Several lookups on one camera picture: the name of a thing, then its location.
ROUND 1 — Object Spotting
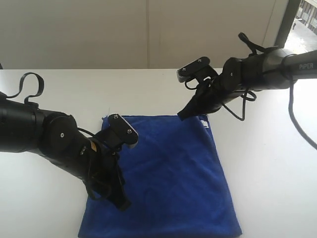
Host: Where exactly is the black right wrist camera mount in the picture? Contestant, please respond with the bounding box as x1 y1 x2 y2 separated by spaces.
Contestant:
176 57 218 90

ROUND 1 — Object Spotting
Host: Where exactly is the dark window frame post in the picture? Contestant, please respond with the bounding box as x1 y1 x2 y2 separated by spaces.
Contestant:
274 0 301 48

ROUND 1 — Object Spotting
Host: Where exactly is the white towel care label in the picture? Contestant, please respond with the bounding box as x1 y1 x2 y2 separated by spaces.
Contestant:
201 120 209 128

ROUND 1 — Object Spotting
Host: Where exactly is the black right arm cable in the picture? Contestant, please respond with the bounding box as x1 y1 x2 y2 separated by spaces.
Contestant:
184 32 317 151

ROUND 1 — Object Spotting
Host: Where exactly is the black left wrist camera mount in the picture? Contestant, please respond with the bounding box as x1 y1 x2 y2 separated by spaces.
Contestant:
94 114 139 152

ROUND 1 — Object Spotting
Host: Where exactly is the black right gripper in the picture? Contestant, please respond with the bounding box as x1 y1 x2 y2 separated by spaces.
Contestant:
177 58 257 121

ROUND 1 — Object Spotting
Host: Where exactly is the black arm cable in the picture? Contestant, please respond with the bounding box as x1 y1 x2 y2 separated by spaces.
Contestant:
184 32 317 151
4 72 45 105

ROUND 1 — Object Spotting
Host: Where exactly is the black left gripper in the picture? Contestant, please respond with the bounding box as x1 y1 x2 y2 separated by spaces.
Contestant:
42 136 131 211

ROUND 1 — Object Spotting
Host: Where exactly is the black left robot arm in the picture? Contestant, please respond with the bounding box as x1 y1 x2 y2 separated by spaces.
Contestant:
0 93 131 211

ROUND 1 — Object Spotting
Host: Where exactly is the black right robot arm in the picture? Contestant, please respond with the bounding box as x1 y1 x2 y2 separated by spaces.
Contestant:
177 49 317 120

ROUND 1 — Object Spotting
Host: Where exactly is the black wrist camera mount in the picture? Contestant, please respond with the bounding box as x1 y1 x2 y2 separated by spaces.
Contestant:
94 114 139 152
176 57 218 90

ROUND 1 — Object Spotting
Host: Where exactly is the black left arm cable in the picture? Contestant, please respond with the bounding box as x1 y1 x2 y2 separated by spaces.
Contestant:
4 72 45 105

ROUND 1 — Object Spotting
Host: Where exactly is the blue microfibre towel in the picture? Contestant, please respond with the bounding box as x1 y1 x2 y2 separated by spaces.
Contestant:
78 116 242 238

